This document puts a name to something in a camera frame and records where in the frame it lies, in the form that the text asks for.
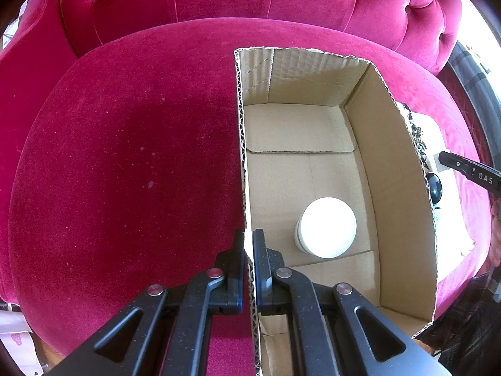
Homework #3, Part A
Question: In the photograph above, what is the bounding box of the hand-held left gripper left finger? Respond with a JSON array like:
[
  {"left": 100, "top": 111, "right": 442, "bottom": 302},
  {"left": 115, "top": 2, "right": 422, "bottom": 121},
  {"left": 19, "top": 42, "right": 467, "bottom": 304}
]
[{"left": 51, "top": 229, "right": 245, "bottom": 376}]

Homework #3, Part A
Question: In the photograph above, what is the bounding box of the pink velvet sofa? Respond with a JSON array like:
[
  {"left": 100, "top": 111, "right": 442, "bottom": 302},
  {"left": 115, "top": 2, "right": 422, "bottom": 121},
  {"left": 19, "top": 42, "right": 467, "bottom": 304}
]
[{"left": 0, "top": 0, "right": 494, "bottom": 376}]

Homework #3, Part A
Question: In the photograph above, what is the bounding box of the metal chain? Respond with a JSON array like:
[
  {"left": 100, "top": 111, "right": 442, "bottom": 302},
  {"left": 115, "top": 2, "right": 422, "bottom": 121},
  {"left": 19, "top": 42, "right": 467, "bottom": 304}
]
[{"left": 399, "top": 102, "right": 430, "bottom": 165}]

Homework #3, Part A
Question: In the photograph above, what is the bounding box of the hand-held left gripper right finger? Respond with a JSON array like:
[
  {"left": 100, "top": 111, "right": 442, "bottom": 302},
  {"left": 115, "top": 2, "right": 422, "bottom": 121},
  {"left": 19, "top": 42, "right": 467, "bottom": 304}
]
[{"left": 252, "top": 228, "right": 451, "bottom": 376}]

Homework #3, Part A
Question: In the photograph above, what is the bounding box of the black round jar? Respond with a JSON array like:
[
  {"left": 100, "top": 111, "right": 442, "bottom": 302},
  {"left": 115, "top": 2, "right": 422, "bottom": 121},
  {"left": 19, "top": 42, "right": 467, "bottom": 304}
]
[{"left": 426, "top": 172, "right": 445, "bottom": 209}]

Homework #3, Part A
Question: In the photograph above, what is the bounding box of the cardboard box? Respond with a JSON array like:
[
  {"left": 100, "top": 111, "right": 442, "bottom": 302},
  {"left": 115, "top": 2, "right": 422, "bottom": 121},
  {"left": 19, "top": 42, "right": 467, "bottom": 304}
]
[{"left": 234, "top": 47, "right": 438, "bottom": 376}]

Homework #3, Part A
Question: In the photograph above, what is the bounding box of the white paper bag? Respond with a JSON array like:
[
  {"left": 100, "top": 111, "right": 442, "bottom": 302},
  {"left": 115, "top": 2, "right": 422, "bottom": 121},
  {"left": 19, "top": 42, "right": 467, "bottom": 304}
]
[{"left": 0, "top": 301, "right": 51, "bottom": 374}]

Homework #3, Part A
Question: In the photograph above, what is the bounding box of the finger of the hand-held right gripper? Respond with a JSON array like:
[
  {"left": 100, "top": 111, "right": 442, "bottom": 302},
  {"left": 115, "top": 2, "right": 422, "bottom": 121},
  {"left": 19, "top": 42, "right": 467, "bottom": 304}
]
[{"left": 438, "top": 150, "right": 501, "bottom": 193}]

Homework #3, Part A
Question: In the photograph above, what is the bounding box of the dark patterned clothing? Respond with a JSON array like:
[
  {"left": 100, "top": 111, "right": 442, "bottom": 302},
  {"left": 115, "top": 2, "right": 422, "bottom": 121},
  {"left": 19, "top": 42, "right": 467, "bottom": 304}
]
[{"left": 411, "top": 272, "right": 501, "bottom": 366}]

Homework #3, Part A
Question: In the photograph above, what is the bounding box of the white paper sheet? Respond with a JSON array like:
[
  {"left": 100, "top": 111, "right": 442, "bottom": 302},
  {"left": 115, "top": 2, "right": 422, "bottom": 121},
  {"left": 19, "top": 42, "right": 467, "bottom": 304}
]
[{"left": 395, "top": 102, "right": 477, "bottom": 283}]

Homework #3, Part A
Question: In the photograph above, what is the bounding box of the white round jar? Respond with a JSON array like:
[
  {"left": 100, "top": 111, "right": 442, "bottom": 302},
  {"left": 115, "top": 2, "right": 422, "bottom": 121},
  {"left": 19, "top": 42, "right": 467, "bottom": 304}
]
[{"left": 294, "top": 198, "right": 358, "bottom": 260}]

